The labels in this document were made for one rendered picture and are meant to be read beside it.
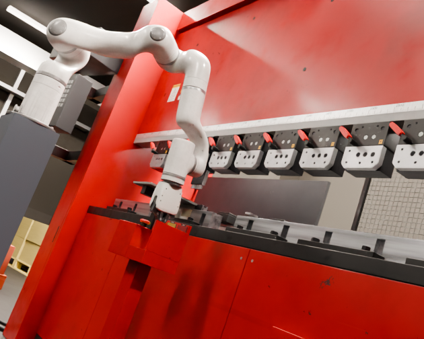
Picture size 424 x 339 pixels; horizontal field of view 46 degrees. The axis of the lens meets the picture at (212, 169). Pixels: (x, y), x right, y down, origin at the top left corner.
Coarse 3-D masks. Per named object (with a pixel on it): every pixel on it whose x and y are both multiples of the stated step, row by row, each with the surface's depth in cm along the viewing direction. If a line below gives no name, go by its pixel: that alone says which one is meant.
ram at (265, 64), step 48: (288, 0) 240; (336, 0) 209; (384, 0) 186; (192, 48) 305; (240, 48) 257; (288, 48) 222; (336, 48) 196; (384, 48) 175; (240, 96) 238; (288, 96) 208; (336, 96) 184; (384, 96) 166; (144, 144) 309
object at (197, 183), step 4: (204, 172) 241; (208, 172) 240; (204, 176) 239; (192, 180) 246; (196, 180) 244; (200, 180) 241; (204, 180) 239; (192, 184) 246; (196, 184) 243; (200, 184) 240; (204, 184) 239; (196, 188) 242; (200, 188) 239
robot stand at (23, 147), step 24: (0, 120) 188; (24, 120) 179; (0, 144) 174; (24, 144) 179; (48, 144) 185; (0, 168) 174; (24, 168) 180; (0, 192) 175; (24, 192) 180; (0, 216) 175; (0, 240) 175; (0, 264) 176
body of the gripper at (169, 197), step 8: (160, 184) 172; (168, 184) 172; (176, 184) 173; (160, 192) 171; (168, 192) 172; (176, 192) 175; (152, 200) 172; (160, 200) 170; (168, 200) 172; (176, 200) 175; (160, 208) 171; (168, 208) 173; (176, 208) 176
